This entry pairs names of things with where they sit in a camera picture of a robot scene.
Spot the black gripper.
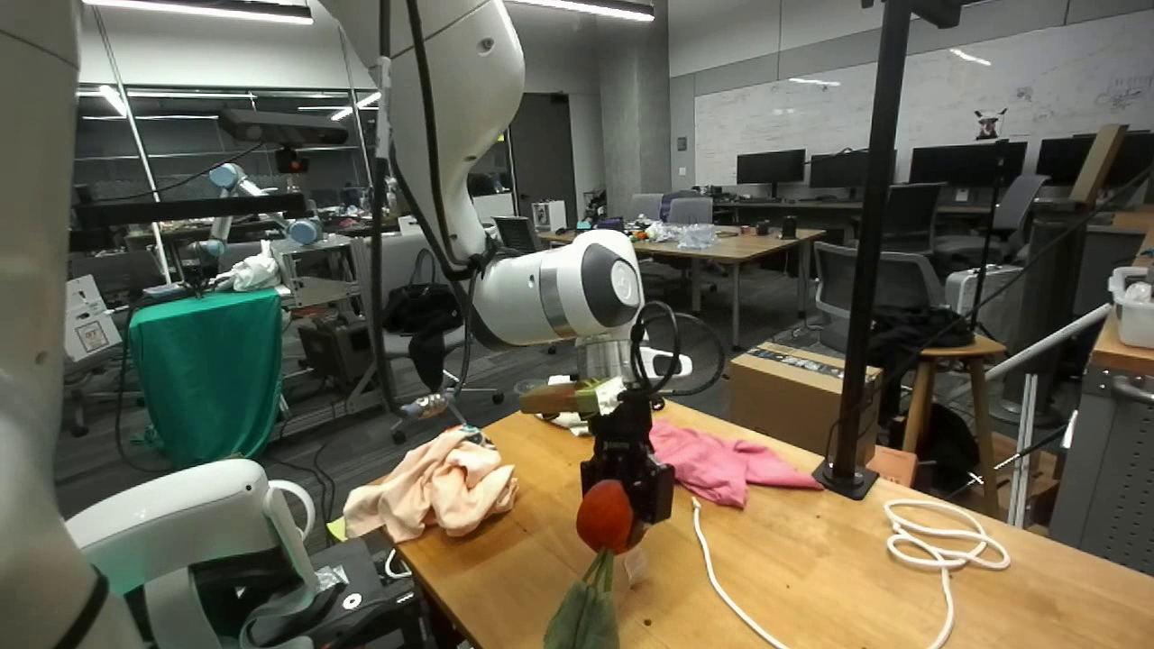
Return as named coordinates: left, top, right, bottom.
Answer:
left=576, top=385, right=680, bottom=528

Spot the red plush ball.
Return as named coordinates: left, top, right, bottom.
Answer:
left=573, top=479, right=648, bottom=558

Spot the pink cloth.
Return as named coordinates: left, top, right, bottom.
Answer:
left=645, top=419, right=825, bottom=513

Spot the dark green cloth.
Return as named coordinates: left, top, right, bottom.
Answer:
left=540, top=549, right=624, bottom=649

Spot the peach printed cloth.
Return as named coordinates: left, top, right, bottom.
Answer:
left=339, top=427, right=523, bottom=549

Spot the white rope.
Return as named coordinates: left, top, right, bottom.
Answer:
left=687, top=489, right=1019, bottom=649

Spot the large cardboard box black tape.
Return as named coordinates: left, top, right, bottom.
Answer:
left=725, top=340, right=853, bottom=459

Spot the wooden desk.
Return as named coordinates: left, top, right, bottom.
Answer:
left=630, top=221, right=830, bottom=353

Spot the black bag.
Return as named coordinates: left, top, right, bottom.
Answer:
left=378, top=275, right=469, bottom=340

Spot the black stand pole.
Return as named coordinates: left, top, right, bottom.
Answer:
left=809, top=0, right=951, bottom=500

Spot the black monitor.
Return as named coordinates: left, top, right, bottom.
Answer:
left=731, top=149, right=813, bottom=190
left=809, top=149, right=880, bottom=196

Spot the wooden stool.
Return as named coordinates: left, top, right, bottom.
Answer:
left=895, top=332, right=1010, bottom=498

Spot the whiteboard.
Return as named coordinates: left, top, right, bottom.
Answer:
left=694, top=58, right=1154, bottom=196

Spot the white object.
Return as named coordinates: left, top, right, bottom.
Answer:
left=208, top=239, right=288, bottom=296

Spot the green draped table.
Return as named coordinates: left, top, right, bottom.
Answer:
left=123, top=284, right=291, bottom=470

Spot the silver metal pole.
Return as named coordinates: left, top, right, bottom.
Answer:
left=986, top=299, right=1116, bottom=373

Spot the grey workbench with wood top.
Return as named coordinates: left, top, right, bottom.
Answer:
left=1051, top=210, right=1154, bottom=573

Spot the white plastic bin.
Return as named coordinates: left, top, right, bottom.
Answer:
left=1108, top=263, right=1154, bottom=353

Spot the white sign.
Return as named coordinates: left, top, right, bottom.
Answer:
left=63, top=272, right=125, bottom=369

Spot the wooden board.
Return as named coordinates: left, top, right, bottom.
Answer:
left=1068, top=119, right=1133, bottom=210

